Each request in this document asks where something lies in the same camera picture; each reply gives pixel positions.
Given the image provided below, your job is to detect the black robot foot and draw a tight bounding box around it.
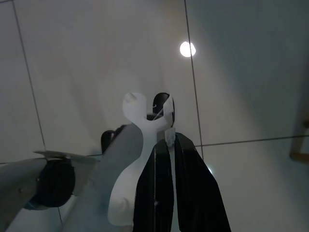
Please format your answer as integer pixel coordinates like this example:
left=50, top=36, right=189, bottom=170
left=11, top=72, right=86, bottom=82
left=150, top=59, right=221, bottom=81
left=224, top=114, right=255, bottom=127
left=146, top=92, right=176, bottom=128
left=100, top=125, right=127, bottom=155

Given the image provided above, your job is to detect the black robot left foot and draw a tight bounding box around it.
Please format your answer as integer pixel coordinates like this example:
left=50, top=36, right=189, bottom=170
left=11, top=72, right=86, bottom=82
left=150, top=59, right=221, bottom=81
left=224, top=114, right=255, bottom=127
left=100, top=125, right=127, bottom=155

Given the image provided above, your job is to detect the small white trash piece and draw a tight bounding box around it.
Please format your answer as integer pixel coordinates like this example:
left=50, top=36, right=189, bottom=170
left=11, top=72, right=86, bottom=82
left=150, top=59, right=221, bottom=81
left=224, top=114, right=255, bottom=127
left=165, top=127, right=179, bottom=232

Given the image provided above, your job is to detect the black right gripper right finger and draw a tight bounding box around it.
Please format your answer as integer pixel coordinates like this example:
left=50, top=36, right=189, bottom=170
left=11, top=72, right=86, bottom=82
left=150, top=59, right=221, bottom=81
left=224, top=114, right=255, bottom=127
left=173, top=134, right=232, bottom=232

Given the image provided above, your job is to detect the grey robot left leg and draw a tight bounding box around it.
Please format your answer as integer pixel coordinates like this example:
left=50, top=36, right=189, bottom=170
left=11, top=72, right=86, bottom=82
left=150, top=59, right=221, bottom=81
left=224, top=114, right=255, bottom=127
left=60, top=124, right=145, bottom=232

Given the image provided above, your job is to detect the pale robot right leg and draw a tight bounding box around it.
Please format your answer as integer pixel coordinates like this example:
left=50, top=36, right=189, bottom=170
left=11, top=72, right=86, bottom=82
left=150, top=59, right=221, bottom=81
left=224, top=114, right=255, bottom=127
left=107, top=91, right=175, bottom=227

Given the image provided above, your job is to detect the light wooden furniture frame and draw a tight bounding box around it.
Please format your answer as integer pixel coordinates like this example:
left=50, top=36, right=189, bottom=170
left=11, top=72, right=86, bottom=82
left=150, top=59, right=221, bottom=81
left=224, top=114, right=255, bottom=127
left=289, top=120, right=309, bottom=166

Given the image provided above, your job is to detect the black robot right foot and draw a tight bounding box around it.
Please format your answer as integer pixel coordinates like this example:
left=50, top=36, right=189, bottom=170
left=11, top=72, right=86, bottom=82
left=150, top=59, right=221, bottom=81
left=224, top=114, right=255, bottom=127
left=146, top=92, right=176, bottom=128

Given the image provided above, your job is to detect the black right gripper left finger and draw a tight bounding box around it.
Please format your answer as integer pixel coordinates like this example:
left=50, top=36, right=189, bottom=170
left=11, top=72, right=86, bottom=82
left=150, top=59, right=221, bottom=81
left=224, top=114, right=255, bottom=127
left=132, top=140, right=174, bottom=232

